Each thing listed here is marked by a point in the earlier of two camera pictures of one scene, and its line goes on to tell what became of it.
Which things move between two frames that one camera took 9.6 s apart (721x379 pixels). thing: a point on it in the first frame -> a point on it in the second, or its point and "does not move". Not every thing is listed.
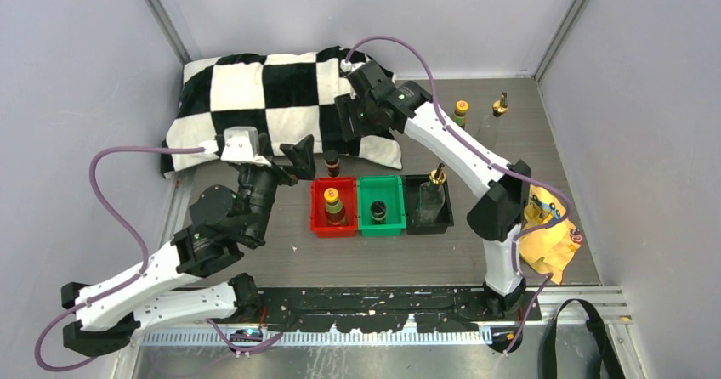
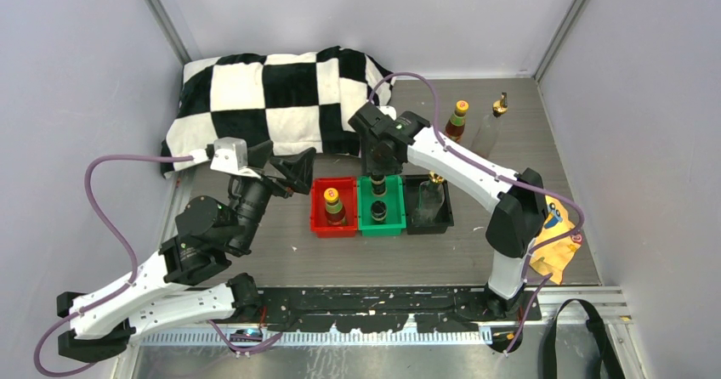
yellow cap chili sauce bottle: (459, 116) does not move
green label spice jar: (377, 210) does not move
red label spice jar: (332, 162) -> (378, 184)
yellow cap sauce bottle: (334, 209) does not move
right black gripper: (345, 104) -> (394, 167)
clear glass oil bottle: (431, 196) does not move
